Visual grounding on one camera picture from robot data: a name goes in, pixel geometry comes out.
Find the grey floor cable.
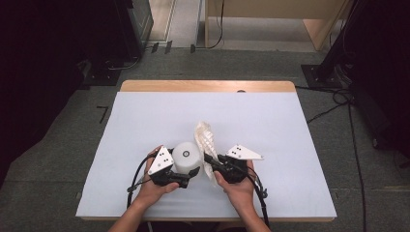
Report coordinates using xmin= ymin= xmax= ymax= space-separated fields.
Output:
xmin=107 ymin=56 xmax=143 ymax=72

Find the hanging black cable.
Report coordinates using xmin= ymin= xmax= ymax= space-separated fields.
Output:
xmin=192 ymin=0 xmax=225 ymax=51

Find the hand-held gripper cable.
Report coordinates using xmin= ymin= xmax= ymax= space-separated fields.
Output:
xmin=126 ymin=154 xmax=159 ymax=211
xmin=245 ymin=165 xmax=270 ymax=228

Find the white cylinder speaker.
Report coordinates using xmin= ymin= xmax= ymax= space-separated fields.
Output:
xmin=171 ymin=141 xmax=204 ymax=177

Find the black stand base plate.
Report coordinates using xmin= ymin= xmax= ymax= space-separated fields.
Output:
xmin=82 ymin=59 xmax=122 ymax=87
xmin=301 ymin=63 xmax=344 ymax=90

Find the person's right hand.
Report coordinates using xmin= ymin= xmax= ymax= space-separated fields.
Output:
xmin=213 ymin=159 xmax=256 ymax=214

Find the right hand-held gripper cable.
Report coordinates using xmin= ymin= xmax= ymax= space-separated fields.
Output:
xmin=245 ymin=165 xmax=270 ymax=228

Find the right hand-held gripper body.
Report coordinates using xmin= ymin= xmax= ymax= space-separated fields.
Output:
xmin=219 ymin=144 xmax=265 ymax=185

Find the white table mat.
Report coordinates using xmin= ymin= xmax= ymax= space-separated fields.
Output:
xmin=75 ymin=91 xmax=337 ymax=219

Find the black stand post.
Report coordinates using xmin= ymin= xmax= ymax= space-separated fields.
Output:
xmin=317 ymin=0 xmax=368 ymax=81

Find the dark curtain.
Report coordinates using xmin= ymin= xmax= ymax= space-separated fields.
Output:
xmin=351 ymin=0 xmax=410 ymax=159
xmin=0 ymin=0 xmax=130 ymax=189

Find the person's left hand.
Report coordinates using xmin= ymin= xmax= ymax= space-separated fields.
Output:
xmin=134 ymin=144 xmax=180 ymax=209

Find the left hand-held gripper cable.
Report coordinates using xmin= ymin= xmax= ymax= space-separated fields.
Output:
xmin=126 ymin=154 xmax=159 ymax=211

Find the person's dark clothing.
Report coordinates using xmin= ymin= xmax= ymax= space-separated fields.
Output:
xmin=138 ymin=221 xmax=249 ymax=232

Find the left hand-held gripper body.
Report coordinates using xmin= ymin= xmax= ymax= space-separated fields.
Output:
xmin=147 ymin=145 xmax=181 ymax=187

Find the long black floor cable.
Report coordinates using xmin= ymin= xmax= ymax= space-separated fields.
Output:
xmin=347 ymin=102 xmax=368 ymax=232

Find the white waffle cloth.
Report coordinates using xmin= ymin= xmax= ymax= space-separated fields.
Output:
xmin=193 ymin=121 xmax=220 ymax=188

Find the light wooden desk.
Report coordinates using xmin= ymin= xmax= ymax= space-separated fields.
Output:
xmin=204 ymin=0 xmax=354 ymax=52

